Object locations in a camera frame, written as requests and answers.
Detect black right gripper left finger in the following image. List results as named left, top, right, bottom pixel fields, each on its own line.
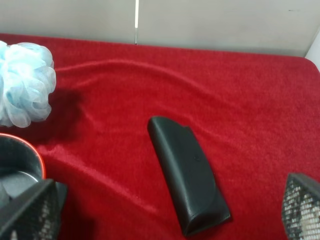
left=0, top=179, right=67, bottom=240

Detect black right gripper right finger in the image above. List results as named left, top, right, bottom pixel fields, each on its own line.
left=281, top=173, right=320, bottom=240

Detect red velvet tablecloth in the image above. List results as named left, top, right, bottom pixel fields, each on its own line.
left=0, top=33, right=320, bottom=240

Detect black glasses case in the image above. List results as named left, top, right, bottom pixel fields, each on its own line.
left=147, top=116, right=231, bottom=237

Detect light blue bath loofah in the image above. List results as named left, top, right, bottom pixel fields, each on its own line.
left=0, top=41, right=57, bottom=128

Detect red pot with black handles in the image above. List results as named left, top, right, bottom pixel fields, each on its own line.
left=0, top=133, right=46, bottom=208

